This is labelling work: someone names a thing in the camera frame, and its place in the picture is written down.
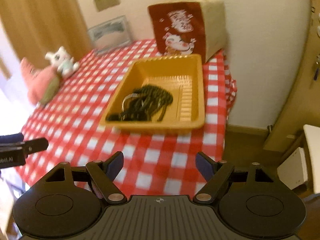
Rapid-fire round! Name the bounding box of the dark wooden bead necklace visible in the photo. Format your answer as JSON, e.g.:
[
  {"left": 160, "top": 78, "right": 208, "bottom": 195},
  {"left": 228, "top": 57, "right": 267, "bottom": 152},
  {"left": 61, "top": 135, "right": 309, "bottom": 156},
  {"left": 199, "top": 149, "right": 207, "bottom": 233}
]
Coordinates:
[{"left": 105, "top": 83, "right": 175, "bottom": 123}]

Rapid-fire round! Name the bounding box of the white pearl necklace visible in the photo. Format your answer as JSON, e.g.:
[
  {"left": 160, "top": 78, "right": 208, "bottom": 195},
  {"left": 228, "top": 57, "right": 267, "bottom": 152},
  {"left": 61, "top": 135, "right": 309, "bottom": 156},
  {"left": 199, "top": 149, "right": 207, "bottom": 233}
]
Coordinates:
[{"left": 121, "top": 93, "right": 141, "bottom": 112}]

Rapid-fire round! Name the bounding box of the yellow plastic tray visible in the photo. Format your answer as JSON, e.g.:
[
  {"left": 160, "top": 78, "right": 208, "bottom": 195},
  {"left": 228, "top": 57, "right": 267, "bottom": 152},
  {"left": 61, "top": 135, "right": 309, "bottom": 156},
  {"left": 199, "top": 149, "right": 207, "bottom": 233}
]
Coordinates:
[{"left": 100, "top": 54, "right": 205, "bottom": 134}]

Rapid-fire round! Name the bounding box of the red white checkered tablecloth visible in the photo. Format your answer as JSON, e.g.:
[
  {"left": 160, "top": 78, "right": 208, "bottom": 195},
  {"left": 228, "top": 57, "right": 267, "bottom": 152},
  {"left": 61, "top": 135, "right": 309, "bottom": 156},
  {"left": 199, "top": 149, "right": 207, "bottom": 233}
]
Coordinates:
[{"left": 16, "top": 40, "right": 236, "bottom": 196}]

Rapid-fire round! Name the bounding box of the pink plush toy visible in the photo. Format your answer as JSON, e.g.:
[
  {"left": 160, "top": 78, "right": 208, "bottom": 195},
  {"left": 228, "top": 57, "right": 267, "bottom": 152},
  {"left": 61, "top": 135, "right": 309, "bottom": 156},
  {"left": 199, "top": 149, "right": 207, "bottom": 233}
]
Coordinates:
[{"left": 20, "top": 57, "right": 60, "bottom": 106}]

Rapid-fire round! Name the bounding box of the white chair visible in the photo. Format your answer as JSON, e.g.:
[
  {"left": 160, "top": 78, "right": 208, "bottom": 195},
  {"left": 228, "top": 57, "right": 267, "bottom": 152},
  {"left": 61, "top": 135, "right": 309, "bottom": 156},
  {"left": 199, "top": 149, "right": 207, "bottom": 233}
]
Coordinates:
[{"left": 277, "top": 125, "right": 319, "bottom": 198}]

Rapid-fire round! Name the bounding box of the white bunny plush toy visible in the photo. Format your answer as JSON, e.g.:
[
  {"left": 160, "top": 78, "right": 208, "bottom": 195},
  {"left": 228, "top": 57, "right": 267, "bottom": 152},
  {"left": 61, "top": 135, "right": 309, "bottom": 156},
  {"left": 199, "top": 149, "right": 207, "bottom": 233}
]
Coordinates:
[{"left": 45, "top": 46, "right": 80, "bottom": 79}]

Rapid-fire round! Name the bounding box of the wooden door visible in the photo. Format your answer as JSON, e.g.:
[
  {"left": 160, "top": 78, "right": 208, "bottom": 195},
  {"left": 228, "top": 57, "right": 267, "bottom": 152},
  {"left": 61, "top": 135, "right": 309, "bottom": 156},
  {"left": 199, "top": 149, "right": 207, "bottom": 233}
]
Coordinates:
[{"left": 264, "top": 0, "right": 319, "bottom": 152}]

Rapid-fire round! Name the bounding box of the red lucky cat cushion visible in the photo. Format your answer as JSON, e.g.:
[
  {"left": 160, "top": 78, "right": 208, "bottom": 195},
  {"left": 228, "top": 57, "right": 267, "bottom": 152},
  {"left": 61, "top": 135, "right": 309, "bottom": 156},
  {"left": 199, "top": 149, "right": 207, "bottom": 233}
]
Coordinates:
[{"left": 148, "top": 0, "right": 227, "bottom": 63}]

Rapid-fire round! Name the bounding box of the silver picture frame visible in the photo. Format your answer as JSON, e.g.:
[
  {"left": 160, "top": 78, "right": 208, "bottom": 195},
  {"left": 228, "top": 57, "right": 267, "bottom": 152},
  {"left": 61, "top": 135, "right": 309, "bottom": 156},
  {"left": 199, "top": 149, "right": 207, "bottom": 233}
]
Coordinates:
[{"left": 88, "top": 15, "right": 133, "bottom": 55}]

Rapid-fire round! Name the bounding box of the silver door handle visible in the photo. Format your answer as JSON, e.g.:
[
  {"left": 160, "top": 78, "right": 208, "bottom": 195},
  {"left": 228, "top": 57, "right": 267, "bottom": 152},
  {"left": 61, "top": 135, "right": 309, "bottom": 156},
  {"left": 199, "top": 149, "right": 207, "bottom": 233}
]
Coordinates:
[{"left": 310, "top": 4, "right": 320, "bottom": 63}]

